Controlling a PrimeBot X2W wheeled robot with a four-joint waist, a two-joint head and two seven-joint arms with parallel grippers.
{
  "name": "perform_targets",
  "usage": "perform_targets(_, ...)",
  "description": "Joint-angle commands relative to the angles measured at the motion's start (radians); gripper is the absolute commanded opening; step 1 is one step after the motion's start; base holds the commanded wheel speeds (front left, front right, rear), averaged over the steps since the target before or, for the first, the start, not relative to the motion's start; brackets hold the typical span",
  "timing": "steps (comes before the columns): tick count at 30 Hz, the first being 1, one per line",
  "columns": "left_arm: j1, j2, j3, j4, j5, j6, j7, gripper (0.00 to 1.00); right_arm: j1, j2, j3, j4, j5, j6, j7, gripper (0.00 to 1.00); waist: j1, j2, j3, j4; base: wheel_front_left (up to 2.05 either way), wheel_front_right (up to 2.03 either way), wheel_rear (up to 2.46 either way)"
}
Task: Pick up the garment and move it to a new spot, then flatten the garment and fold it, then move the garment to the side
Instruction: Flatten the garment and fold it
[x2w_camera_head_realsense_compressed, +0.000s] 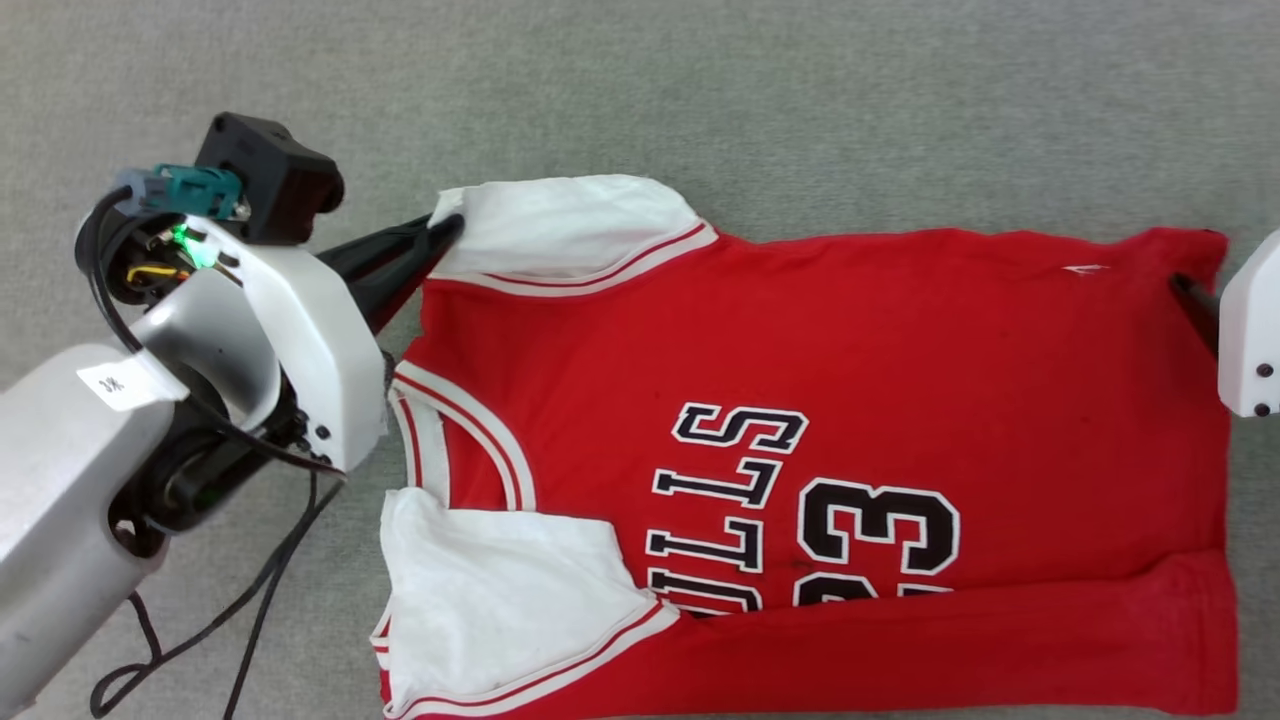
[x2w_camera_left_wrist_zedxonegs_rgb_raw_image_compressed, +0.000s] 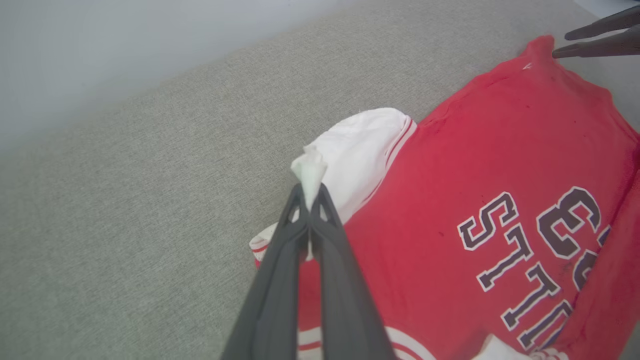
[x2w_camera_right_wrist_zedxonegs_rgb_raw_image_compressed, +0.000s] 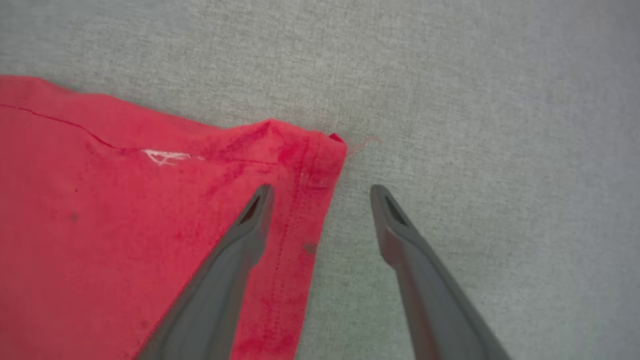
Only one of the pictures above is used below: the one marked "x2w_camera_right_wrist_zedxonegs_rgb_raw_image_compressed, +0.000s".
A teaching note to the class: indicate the red and white garment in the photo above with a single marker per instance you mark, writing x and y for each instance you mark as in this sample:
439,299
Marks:
100,225

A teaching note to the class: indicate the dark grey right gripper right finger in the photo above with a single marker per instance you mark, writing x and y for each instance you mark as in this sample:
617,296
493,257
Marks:
435,300

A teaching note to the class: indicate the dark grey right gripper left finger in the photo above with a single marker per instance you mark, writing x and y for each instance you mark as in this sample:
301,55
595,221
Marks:
215,295

